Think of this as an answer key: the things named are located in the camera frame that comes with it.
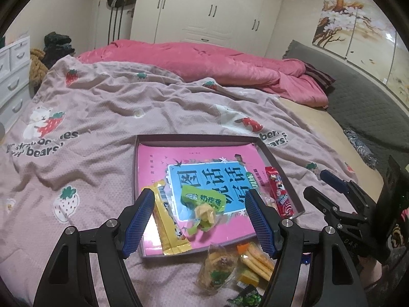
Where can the pink quilt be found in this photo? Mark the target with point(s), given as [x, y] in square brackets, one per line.
[207, 62]

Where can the dark striped pillow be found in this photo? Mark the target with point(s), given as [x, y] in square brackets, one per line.
[318, 76]

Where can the shallow grey cardboard box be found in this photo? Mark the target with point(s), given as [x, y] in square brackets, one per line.
[281, 172]

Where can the grey padded headboard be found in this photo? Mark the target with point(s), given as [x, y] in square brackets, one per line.
[358, 96]

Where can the orange cracker packet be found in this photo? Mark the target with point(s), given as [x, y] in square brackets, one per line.
[257, 260]

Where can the small yellow cake packet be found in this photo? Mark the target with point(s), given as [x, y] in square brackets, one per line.
[247, 277]

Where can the printed strawberry blanket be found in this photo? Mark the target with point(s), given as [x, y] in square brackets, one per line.
[96, 153]

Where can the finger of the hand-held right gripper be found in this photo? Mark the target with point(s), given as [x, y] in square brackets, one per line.
[321, 200]
[334, 179]

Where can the person's right hand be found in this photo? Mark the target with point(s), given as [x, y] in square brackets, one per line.
[369, 270]

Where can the flower tree wall painting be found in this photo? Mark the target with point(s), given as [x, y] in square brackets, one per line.
[361, 28]

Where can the clear cookie packet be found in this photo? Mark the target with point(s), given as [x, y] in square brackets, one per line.
[217, 268]

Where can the white drawer unit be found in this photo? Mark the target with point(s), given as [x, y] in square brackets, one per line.
[12, 73]

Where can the white wardrobe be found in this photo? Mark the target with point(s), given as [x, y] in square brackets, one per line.
[207, 9]

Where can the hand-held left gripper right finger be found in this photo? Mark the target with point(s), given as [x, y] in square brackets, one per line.
[262, 224]

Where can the dark green candy wrapper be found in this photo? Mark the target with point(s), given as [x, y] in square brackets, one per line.
[247, 297]

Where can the green snack packet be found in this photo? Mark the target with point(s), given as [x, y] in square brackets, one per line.
[204, 200]

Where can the beige bedsheet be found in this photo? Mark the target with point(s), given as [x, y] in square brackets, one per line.
[322, 128]

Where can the red candy packet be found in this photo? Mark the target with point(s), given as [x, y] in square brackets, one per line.
[279, 195]

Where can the dark patterned cloth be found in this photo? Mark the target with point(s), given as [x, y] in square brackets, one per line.
[361, 148]

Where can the long yellow snack packet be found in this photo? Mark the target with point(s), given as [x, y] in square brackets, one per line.
[167, 224]

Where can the dark clothes pile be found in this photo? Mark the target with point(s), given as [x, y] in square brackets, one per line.
[57, 49]

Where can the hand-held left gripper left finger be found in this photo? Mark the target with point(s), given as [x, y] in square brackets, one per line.
[137, 224]

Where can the person's patterned clothing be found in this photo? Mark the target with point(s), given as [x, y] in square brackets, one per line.
[399, 233]

